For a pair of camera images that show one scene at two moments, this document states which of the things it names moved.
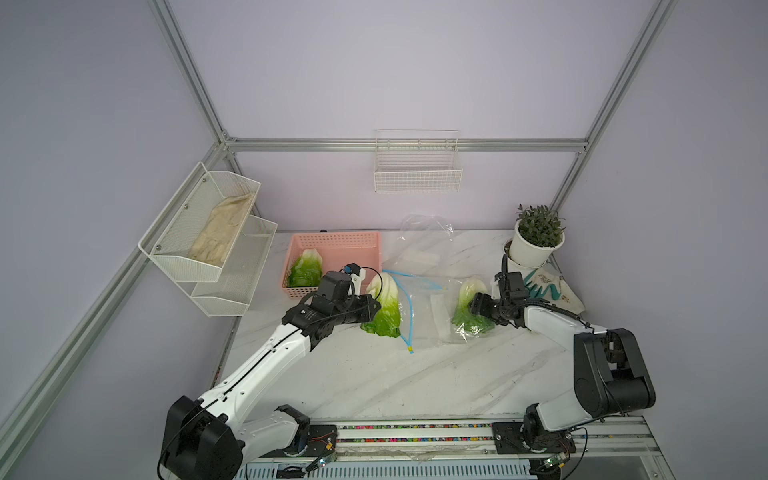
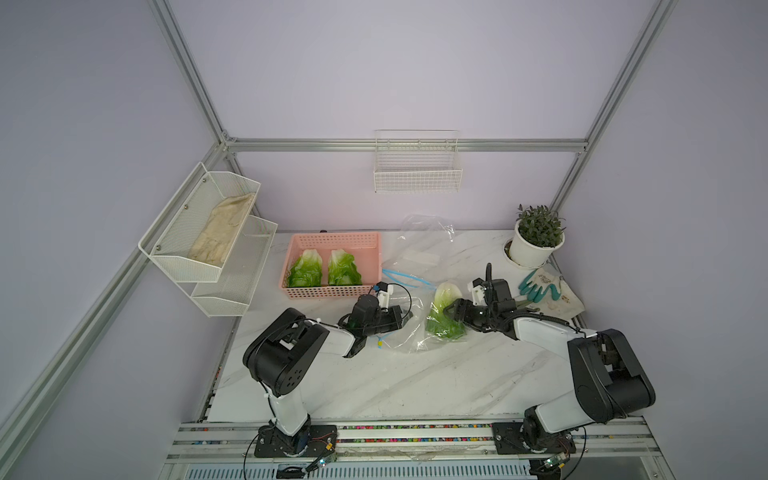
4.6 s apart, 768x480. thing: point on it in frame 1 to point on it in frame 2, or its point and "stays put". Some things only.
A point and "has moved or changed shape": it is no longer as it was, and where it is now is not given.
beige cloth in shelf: x=221 y=229 stays put
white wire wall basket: x=417 y=160 stays put
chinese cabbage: x=465 y=319 has moved or changed shape
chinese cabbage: x=307 y=271 stays put
